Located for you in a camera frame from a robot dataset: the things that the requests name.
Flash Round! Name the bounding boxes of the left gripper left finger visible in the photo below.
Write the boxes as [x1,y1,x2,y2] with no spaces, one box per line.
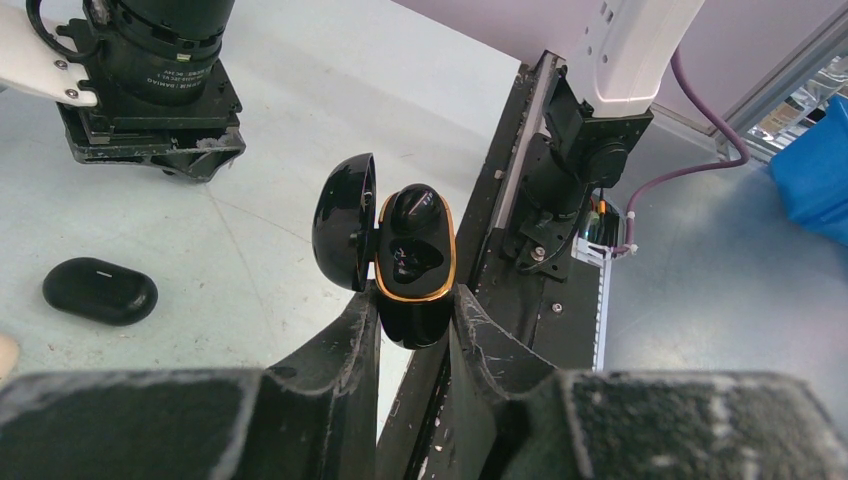
[1,286,380,479]

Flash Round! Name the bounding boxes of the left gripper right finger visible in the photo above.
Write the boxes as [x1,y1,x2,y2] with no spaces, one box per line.
[449,285,847,479]

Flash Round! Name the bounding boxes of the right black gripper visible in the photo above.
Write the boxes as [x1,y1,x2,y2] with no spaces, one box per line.
[58,61,246,183]

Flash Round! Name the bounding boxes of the black gold-striped charging case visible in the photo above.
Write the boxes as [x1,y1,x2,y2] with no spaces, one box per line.
[311,153,457,350]

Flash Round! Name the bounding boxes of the black ear-hook earbud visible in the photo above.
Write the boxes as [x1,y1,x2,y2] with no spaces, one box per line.
[390,184,441,234]

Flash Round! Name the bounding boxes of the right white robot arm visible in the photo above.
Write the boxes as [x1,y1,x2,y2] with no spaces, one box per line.
[1,1,519,289]

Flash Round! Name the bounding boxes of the black oval charging case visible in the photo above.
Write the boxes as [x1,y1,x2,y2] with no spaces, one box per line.
[42,257,159,327]

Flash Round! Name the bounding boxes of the blue plastic bin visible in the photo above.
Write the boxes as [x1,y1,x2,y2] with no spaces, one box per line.
[770,96,847,245]

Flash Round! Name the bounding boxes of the grey slotted cable duct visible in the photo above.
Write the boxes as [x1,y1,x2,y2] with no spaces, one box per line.
[572,238,613,372]

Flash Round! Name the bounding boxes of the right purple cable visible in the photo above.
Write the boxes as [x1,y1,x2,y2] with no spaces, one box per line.
[609,46,753,258]

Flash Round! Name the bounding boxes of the right aluminium frame post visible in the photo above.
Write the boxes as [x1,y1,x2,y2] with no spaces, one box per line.
[727,2,847,164]

